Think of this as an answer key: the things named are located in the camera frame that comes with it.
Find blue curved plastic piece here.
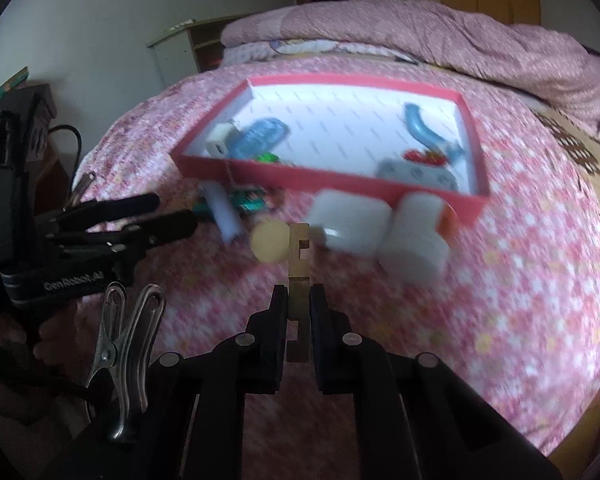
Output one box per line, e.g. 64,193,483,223
402,102,466,161

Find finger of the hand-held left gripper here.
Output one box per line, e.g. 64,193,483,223
82,210,199,261
45,192,161,231

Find pale bedside cabinet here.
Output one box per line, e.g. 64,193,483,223
146,12,261,91

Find lavender plastic tube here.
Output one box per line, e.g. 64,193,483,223
202,182,243,243

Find dark box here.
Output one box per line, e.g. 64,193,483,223
0,82,57,161

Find grey studded plastic plate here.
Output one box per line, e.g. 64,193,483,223
377,157,460,193

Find white rounded plastic case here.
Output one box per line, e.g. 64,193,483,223
310,190,392,258

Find metal bead chain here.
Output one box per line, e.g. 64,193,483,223
222,157,241,191

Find black cable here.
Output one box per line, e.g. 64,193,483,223
47,125,83,196

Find wooden puzzle block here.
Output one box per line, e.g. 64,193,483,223
287,222,312,363

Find round wooden disc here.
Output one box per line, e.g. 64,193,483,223
250,220,292,263

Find small green box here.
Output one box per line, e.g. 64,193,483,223
192,187,273,218

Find white jar with orange label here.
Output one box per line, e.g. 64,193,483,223
378,192,458,281

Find large metal spring clip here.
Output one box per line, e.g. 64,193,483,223
85,282,167,443

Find golden patterned mat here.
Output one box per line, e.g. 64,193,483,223
525,95,600,241

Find white charger plug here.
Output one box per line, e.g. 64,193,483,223
205,121,241,158

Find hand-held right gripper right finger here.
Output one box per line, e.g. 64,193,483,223
310,284,561,480

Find person's left hand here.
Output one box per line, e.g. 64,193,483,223
0,317,38,383

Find pink floral quilt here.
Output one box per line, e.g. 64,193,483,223
220,0,600,136

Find colourful books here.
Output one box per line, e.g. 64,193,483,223
0,66,29,113

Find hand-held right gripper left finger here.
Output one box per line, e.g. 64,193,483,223
130,284,291,480

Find pink cardboard box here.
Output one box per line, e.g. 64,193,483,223
172,74,491,228

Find clear blue plastic piece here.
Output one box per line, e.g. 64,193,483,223
227,117,291,161

